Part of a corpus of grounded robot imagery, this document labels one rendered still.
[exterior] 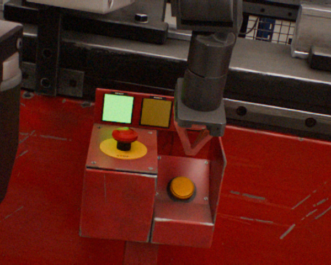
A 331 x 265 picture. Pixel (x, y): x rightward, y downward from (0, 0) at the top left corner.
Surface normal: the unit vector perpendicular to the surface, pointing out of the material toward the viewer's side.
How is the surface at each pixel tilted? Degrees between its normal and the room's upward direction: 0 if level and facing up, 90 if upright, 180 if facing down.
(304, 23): 90
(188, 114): 14
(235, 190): 90
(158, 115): 90
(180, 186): 35
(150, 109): 90
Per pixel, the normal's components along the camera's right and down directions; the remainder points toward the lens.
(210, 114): 0.13, -0.78
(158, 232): 0.03, 0.40
